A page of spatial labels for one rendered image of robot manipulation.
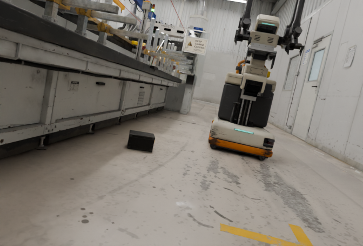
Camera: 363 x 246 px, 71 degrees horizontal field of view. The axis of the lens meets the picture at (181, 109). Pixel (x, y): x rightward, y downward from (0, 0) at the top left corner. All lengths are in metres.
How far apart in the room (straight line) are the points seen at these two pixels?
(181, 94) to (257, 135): 3.17
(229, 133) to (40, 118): 1.64
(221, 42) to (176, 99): 6.75
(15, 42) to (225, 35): 11.13
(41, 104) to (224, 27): 10.78
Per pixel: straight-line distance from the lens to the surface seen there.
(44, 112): 1.71
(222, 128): 2.52
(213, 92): 11.62
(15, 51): 1.14
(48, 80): 1.69
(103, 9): 1.19
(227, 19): 12.10
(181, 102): 5.35
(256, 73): 2.61
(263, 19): 2.64
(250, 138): 2.55
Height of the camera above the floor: 0.54
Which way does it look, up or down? 5 degrees down
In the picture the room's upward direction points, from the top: 11 degrees clockwise
